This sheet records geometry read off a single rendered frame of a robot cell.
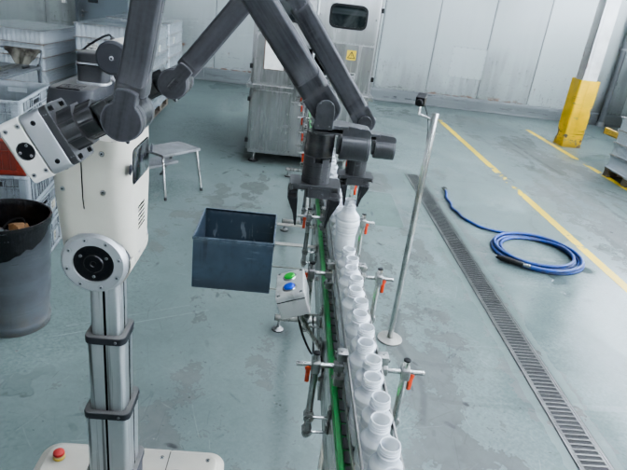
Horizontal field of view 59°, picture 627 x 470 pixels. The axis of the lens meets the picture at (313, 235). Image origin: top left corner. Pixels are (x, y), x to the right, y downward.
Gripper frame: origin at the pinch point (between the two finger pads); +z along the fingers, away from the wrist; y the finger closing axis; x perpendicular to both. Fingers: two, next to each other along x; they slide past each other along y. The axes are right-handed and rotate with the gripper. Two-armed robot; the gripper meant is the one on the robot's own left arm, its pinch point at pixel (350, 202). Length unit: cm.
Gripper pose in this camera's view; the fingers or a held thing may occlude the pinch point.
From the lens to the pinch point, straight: 162.2
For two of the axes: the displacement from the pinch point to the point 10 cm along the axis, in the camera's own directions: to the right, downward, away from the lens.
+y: -9.9, -1.0, -0.7
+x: 0.2, 4.0, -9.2
